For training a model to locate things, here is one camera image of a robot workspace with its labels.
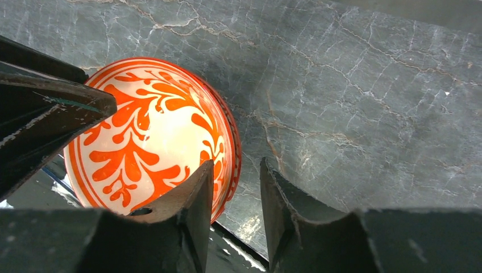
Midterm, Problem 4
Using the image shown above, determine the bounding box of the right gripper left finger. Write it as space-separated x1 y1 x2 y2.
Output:
0 159 215 273

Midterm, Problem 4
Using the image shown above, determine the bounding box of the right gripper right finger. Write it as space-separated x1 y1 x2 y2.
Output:
260 158 481 272

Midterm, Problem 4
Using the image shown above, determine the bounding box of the red white patterned bowl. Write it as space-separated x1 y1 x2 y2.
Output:
63 57 242 221

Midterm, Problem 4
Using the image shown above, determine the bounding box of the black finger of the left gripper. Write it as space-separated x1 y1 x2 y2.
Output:
1 37 117 200

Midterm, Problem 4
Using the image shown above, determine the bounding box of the steel two-tier dish rack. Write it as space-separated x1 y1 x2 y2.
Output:
340 0 481 34

